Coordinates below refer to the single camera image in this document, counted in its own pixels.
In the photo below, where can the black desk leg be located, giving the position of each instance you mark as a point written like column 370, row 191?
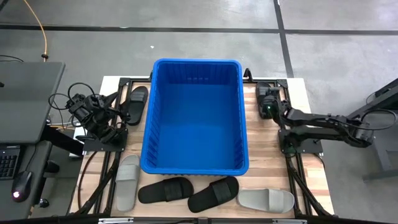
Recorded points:
column 62, row 140

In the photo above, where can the black computer mouse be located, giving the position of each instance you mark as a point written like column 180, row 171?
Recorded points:
column 21, row 186

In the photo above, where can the dark grey desk top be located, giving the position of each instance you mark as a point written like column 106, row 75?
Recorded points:
column 28, row 99

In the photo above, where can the black keyboard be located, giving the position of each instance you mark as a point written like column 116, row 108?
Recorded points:
column 7, row 165

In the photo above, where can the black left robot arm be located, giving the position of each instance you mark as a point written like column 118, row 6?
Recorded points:
column 99, row 132

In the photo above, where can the blue plastic bin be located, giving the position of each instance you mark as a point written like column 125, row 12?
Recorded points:
column 196, row 124

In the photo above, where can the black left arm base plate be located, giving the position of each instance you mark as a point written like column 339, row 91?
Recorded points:
column 93, row 147

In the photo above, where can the black frame clamp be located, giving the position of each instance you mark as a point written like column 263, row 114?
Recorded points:
column 247, row 74

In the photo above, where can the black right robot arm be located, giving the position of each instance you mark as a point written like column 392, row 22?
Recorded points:
column 326, row 123

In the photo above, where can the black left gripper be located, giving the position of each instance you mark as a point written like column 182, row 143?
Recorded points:
column 101, row 109

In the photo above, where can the black aluminium table frame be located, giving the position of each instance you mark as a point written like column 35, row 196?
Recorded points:
column 124, row 81

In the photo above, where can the silver frame bracket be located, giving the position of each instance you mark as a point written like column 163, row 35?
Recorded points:
column 289, row 221
column 115, row 220

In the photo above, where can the black metal side table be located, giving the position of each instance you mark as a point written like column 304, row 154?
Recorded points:
column 385, row 146

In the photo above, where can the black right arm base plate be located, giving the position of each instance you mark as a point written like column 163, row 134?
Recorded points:
column 314, row 147

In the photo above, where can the grey slide sandal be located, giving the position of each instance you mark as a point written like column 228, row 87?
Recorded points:
column 258, row 200
column 127, row 186

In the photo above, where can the white paper sheet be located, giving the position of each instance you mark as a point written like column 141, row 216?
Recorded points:
column 78, row 133

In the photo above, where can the grey desk with keyboard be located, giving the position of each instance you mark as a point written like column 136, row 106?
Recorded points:
column 34, row 155

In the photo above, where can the black castor wheel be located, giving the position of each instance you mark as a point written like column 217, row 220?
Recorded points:
column 43, row 203

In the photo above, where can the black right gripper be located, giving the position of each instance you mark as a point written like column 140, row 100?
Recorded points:
column 275, row 109

